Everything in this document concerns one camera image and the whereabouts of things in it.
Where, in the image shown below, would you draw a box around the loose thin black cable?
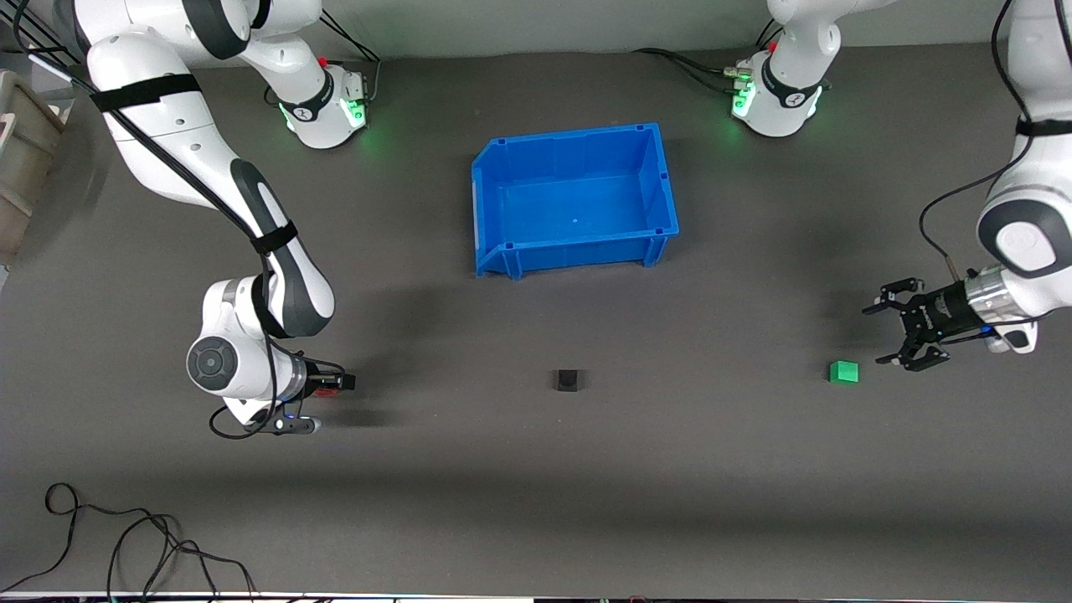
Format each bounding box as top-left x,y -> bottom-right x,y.
0,482 -> 256,600

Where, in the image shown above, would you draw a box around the beige box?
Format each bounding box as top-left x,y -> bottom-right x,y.
0,70 -> 70,262

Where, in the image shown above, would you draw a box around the black arm base cables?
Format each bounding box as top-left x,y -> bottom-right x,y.
631,20 -> 781,95
314,12 -> 383,106

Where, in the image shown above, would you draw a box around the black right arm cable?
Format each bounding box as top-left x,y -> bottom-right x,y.
12,0 -> 346,441

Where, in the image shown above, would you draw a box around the black right arm base cables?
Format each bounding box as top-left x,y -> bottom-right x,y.
314,12 -> 383,106

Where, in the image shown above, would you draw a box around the black left arm base cables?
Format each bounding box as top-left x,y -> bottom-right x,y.
631,20 -> 781,95

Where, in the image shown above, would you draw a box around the blue plastic storage bin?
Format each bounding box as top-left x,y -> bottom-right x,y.
472,123 -> 680,281

